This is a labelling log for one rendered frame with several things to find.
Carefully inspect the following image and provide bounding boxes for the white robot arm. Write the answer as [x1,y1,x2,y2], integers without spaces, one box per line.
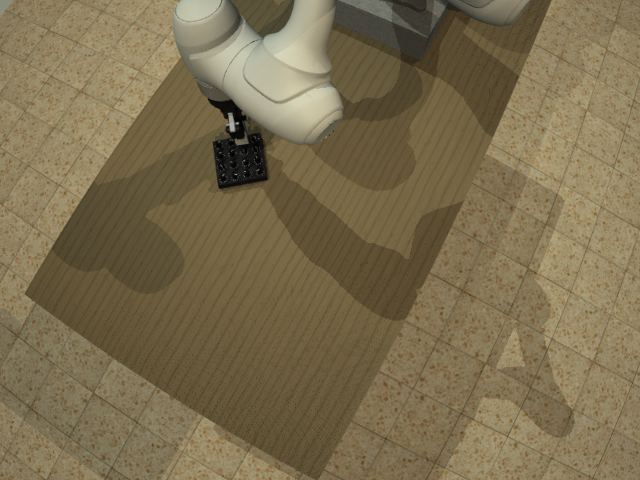
[173,0,532,145]

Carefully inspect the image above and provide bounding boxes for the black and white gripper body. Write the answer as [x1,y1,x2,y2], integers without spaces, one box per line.
[208,99,238,119]

